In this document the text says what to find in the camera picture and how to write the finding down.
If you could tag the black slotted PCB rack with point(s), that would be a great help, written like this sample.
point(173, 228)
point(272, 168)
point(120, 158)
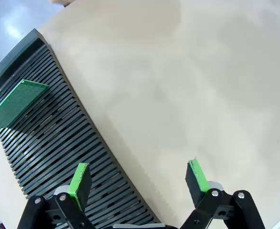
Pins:
point(58, 148)

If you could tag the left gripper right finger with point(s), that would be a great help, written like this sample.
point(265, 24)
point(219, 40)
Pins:
point(197, 181)

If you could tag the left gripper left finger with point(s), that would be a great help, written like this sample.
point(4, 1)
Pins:
point(79, 183)

